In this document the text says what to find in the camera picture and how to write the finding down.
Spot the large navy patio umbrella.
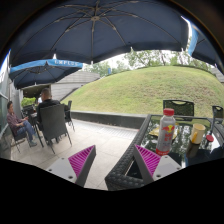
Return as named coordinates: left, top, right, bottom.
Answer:
left=10, top=0, right=189, bottom=66

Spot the clear bottle with red cap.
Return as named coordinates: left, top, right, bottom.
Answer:
left=156, top=108, right=176, bottom=156

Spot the grey wicker chair with man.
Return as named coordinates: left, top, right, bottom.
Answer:
left=38, top=103, right=73, bottom=155

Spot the small navy patio umbrella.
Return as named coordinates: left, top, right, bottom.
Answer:
left=9, top=59, right=83, bottom=89

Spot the dark chair at right edge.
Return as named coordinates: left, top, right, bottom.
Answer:
left=212, top=105, right=224, bottom=119

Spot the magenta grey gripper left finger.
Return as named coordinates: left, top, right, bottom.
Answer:
left=47, top=145, right=96, bottom=187

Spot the dark far cafe chair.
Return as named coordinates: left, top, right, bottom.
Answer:
left=65, top=100, right=75, bottom=132

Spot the dark cafe table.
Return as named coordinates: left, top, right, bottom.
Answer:
left=22, top=105, right=41, bottom=141

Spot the man in black shirt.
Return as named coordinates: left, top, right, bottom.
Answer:
left=37, top=88, right=59, bottom=123

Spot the dark chair under plaid man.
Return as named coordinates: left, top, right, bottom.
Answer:
left=10, top=128, right=29, bottom=153

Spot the cream yellow cup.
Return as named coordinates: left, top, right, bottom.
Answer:
left=190, top=123, right=205, bottom=144

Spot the navy umbrella at right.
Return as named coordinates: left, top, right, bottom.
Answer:
left=188, top=24, right=224, bottom=74

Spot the small red lid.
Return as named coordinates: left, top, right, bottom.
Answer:
left=206, top=135, right=214, bottom=142

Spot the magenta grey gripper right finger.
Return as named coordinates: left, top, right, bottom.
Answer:
left=133, top=145, right=182, bottom=185

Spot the glass top wicker table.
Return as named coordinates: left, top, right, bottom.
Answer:
left=105, top=115, right=224, bottom=191

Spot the man in plaid shirt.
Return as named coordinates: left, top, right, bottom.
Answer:
left=7, top=101, right=37, bottom=147

